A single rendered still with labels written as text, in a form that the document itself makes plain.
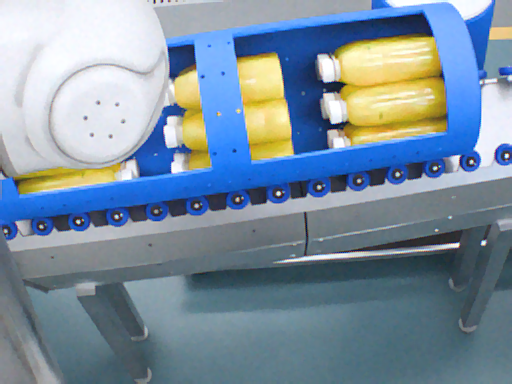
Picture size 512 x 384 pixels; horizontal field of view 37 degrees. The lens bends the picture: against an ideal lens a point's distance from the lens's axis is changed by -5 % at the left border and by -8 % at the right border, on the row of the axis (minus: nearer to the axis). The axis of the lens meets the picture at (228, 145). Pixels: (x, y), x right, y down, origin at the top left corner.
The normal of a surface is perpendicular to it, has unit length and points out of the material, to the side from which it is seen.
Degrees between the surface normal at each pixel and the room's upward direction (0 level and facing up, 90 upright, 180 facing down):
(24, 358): 82
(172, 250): 70
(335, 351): 0
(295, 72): 60
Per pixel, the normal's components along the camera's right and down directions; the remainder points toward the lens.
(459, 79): -0.02, 0.05
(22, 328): 0.92, 0.18
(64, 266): 0.06, 0.56
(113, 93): 0.33, 0.48
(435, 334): -0.11, -0.58
